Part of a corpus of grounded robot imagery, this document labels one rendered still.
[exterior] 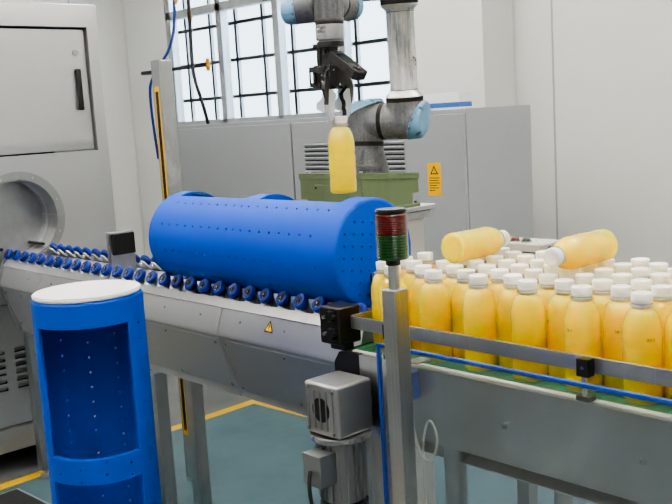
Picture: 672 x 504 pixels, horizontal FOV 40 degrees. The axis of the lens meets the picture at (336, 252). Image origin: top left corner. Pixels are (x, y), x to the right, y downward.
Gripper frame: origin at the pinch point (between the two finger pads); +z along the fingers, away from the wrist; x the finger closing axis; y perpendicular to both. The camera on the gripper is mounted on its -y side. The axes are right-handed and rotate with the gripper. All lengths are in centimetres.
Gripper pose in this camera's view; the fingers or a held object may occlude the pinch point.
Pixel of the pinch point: (339, 119)
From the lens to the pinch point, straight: 245.1
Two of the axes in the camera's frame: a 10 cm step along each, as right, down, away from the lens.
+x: -7.4, 1.5, -6.6
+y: -6.8, -0.9, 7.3
